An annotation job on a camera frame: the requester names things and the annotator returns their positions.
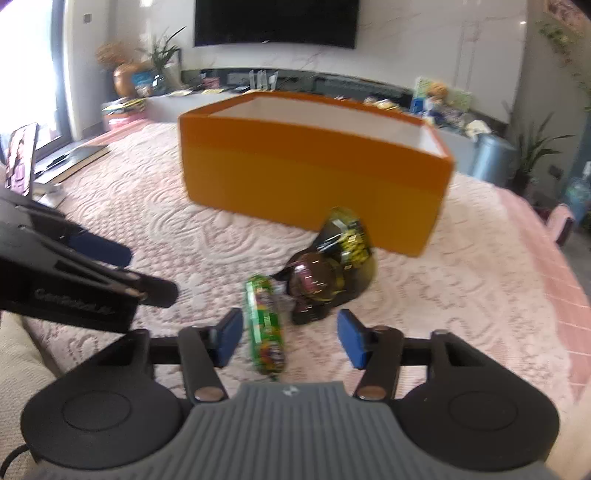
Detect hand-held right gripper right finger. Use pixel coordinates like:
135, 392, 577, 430
337, 308, 463, 401

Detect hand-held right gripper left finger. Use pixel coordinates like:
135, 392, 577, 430
121, 308, 245, 403

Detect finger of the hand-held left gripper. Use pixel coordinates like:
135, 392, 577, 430
0, 188, 134, 270
46, 248, 180, 311

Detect green snack packet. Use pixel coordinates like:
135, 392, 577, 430
245, 275, 289, 378

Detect dark maroon snack packet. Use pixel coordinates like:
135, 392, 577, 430
270, 251, 376, 328

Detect black yellow-print snack packet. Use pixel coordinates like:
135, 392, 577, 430
318, 207, 378, 278

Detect orange cardboard box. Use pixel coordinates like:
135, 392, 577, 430
178, 90, 455, 258

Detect white phone stand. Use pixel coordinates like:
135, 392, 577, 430
31, 182, 64, 209

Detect smartphone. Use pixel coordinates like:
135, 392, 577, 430
2, 122, 39, 197

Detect stack of pink boxes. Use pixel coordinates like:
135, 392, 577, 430
100, 97, 148, 133

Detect white television console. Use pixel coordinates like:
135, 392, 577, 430
142, 68, 477, 177

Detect orange round vase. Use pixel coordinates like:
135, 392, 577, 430
113, 63, 140, 99

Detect blue packet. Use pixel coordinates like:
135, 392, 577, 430
131, 71, 156, 96

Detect glass sliding door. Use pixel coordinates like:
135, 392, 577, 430
0, 0, 77, 158

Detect dried flower bunch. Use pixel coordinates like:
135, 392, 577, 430
95, 41, 126, 71

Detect small green potted plant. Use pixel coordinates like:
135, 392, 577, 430
147, 26, 186, 89

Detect grey trash can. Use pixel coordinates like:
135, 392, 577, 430
470, 133, 516, 186

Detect white router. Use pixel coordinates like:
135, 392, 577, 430
248, 68, 279, 91

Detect pink small appliance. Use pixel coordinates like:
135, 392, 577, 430
544, 203, 576, 248

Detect yellow snack bags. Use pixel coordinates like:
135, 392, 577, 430
364, 95, 403, 112

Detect tall floor potted plant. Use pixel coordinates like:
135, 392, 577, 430
507, 110, 574, 195

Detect brown teddy bear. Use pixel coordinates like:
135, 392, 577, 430
427, 82, 450, 110

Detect green white gift box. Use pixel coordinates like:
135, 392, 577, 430
410, 76, 472, 117

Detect blue water jug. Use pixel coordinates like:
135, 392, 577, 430
565, 161, 591, 223

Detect hanging green vine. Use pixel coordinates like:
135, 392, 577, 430
534, 18, 591, 112

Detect black wall television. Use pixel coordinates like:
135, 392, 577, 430
194, 0, 360, 49

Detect framed wall picture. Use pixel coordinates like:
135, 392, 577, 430
544, 0, 591, 34

